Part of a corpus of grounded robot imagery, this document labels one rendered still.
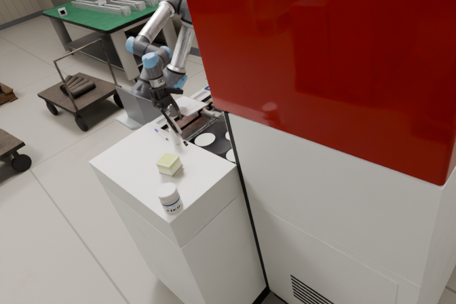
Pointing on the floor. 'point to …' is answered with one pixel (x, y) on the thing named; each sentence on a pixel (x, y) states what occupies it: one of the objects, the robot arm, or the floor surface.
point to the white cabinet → (203, 256)
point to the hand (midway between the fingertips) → (174, 115)
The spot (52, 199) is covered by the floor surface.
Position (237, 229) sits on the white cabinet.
